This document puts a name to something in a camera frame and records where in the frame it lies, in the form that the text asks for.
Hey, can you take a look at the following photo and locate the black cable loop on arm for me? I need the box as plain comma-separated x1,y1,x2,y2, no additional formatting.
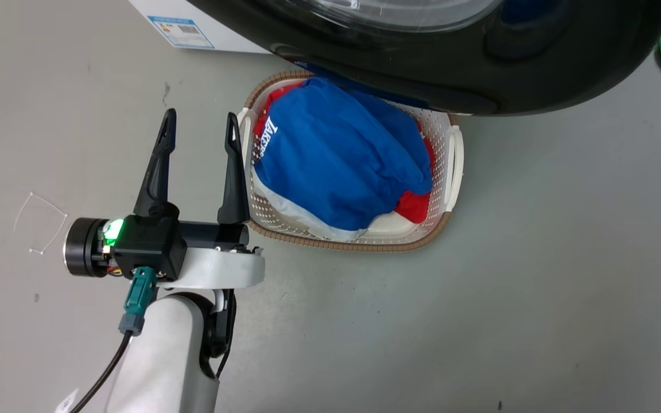
200,289,238,380

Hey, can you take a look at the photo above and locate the blue bordered energy label sticker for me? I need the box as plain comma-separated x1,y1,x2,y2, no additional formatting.
147,15,216,50

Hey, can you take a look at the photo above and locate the blue garment with white print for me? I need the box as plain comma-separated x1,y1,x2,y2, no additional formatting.
252,77,434,232

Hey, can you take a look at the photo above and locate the white paper cable tag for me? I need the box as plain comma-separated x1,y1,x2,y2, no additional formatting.
54,388,80,413

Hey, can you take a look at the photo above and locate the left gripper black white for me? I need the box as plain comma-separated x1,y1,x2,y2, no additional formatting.
64,108,266,290

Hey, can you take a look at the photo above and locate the white washing machine body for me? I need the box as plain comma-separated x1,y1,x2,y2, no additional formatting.
128,0,275,56

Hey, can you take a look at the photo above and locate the black round washing machine door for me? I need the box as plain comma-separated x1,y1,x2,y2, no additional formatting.
186,0,661,116

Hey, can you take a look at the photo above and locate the black cable with teal plug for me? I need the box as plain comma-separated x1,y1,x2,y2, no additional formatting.
69,266,159,413

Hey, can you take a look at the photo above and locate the white laundry basket brown rim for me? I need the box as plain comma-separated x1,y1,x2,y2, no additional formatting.
237,69,465,254

